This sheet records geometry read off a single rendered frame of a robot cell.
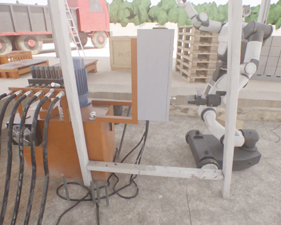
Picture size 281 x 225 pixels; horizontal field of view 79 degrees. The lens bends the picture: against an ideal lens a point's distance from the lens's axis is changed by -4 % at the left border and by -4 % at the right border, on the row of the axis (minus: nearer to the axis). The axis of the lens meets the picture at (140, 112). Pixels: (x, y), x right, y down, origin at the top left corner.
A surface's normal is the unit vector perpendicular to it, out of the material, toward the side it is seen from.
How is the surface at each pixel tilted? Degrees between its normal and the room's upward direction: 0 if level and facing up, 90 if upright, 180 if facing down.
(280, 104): 90
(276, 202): 0
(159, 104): 90
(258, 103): 91
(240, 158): 0
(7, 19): 90
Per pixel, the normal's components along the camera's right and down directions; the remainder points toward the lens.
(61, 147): -0.06, 0.41
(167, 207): 0.00, -0.91
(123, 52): -0.29, 0.40
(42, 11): 0.75, 0.27
